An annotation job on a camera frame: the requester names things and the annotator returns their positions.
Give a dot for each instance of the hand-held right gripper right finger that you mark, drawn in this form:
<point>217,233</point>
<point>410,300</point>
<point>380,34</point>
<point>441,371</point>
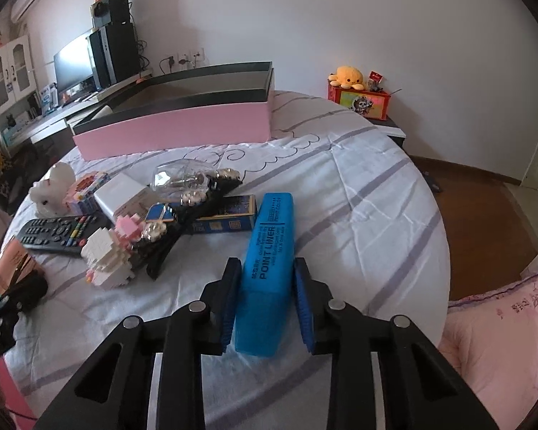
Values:
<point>302,309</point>

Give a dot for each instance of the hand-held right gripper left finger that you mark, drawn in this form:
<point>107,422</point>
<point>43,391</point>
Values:
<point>231,313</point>

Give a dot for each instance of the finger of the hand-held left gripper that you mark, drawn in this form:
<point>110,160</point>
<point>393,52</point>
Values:
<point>9,305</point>

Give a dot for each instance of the brown glossy box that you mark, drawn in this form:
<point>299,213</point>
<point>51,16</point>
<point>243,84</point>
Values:
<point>13,260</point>

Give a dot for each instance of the blue highlighter-shaped case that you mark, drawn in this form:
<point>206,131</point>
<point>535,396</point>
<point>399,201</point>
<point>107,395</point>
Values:
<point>262,268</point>

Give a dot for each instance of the black remote control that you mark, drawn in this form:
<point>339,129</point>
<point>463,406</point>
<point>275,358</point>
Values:
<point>49,233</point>

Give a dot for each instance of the black pearl hair clip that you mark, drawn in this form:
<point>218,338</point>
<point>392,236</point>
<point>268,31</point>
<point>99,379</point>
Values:
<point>192,216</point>

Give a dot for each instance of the white pink building-block figure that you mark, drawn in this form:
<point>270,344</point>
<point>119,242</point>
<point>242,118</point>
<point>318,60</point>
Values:
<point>107,255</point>

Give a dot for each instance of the clear plastic bag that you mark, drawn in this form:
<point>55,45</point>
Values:
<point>49,192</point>

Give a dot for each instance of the pink colourful block set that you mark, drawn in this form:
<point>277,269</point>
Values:
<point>87,192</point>

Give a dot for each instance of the large pink storage box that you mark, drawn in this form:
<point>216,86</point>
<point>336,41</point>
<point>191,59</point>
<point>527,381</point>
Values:
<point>170,130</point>

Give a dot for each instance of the pink bed edge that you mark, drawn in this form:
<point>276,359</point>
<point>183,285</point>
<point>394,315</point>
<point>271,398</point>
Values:
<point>13,389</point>

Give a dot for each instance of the blue gold flat box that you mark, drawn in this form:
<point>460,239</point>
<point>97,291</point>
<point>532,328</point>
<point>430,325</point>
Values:
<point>226,221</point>

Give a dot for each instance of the small blue gold-rimmed badge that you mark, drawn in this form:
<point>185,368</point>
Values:
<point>161,214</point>

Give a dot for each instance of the clear glass bottle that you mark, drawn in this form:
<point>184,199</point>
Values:
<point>179,179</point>

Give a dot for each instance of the white rectangular box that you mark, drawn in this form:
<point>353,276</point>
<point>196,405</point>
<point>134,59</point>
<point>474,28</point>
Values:
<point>121,197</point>

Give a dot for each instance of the white desk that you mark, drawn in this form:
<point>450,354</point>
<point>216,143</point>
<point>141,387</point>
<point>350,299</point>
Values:
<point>49,121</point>

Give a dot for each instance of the pink pillow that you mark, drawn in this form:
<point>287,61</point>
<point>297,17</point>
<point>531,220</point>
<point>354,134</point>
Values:
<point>497,345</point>

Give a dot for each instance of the dark nightstand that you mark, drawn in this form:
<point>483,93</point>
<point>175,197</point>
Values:
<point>388,127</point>

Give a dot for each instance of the blue white box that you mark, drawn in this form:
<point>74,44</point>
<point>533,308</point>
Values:
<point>47,98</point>

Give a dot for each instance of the red small stool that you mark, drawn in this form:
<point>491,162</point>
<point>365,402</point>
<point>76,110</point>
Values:
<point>358,103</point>

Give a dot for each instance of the white glass-door cabinet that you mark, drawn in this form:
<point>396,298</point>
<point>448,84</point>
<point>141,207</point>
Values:
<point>9,71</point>

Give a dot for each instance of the yellow plush toy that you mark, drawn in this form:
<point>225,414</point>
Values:
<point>347,76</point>

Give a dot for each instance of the small red ornament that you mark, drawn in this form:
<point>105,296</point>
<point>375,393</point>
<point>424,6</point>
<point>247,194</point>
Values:
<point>376,80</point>

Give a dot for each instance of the black computer monitor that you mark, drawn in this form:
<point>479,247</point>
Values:
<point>71,67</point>

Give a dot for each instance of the black speaker tower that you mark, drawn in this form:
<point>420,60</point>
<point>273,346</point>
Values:
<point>116,53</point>

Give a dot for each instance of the black box on tower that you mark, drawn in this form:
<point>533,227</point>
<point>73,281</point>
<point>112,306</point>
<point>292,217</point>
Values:
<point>110,9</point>

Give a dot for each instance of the white wall socket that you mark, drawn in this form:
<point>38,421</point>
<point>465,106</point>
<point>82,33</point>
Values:
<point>190,56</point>

